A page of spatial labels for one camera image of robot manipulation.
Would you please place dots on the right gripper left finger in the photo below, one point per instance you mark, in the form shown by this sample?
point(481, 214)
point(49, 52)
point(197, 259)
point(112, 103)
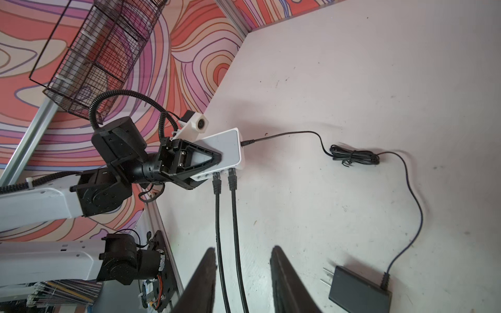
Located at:
point(199, 295)

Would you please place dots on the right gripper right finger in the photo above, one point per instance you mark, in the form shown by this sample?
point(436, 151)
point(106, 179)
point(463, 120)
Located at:
point(289, 293)

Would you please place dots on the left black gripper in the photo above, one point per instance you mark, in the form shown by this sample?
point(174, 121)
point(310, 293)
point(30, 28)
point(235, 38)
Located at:
point(176, 160)

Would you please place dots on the small white network switch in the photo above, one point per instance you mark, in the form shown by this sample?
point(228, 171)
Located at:
point(228, 145)

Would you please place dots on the black power adapter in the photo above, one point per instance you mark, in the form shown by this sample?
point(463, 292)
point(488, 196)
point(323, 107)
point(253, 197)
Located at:
point(349, 290)

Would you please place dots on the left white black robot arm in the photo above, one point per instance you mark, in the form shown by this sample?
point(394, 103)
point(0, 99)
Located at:
point(63, 195)

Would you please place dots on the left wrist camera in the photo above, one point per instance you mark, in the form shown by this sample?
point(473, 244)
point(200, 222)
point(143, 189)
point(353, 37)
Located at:
point(192, 124)

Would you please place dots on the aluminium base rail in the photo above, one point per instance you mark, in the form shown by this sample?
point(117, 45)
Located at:
point(161, 292)

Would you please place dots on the left wire mesh basket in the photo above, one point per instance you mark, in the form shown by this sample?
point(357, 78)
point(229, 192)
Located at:
point(102, 56)

